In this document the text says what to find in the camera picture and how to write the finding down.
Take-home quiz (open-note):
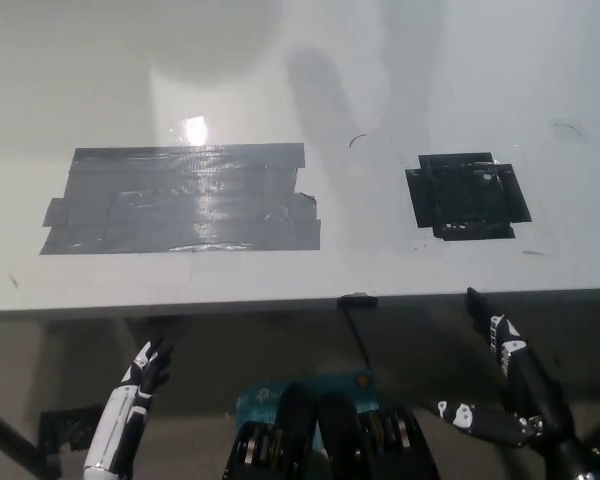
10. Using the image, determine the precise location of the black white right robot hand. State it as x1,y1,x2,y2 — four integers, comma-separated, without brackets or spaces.
436,286,584,448

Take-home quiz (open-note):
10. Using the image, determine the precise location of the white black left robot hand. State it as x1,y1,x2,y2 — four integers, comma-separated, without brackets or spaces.
82,336,175,480

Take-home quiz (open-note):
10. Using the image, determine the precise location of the black teal robot torso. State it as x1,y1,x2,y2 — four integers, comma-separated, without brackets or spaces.
222,368,441,480

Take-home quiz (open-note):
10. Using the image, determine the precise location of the black metal table leg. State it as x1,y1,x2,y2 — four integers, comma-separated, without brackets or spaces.
0,387,64,479

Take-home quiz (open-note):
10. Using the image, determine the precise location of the black tape square patch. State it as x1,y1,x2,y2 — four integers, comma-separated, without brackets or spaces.
404,151,533,243

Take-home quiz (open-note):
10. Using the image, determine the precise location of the small black tape strip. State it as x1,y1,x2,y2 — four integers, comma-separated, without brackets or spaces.
336,290,379,308

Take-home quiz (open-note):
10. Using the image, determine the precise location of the thin black cable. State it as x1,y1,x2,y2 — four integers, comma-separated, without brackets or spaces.
344,303,376,372

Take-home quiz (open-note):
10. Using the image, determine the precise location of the grey duct tape patch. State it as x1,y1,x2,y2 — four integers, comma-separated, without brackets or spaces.
38,142,322,256

